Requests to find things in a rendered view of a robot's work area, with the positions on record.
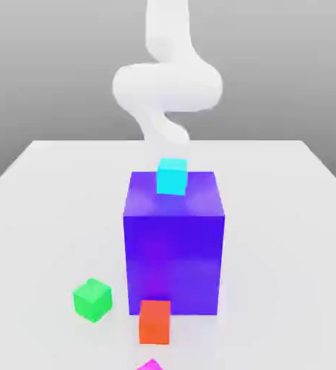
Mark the large purple box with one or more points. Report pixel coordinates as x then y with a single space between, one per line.
173 254

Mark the small cyan cube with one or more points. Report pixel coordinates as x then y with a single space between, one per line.
171 177

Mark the small magenta cube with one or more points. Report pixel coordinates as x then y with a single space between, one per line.
151 365

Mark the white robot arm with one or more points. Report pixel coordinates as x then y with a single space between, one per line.
167 86

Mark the small red cube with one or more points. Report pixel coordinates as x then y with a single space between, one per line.
154 322

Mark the small green cube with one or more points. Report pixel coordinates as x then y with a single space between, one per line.
92 300

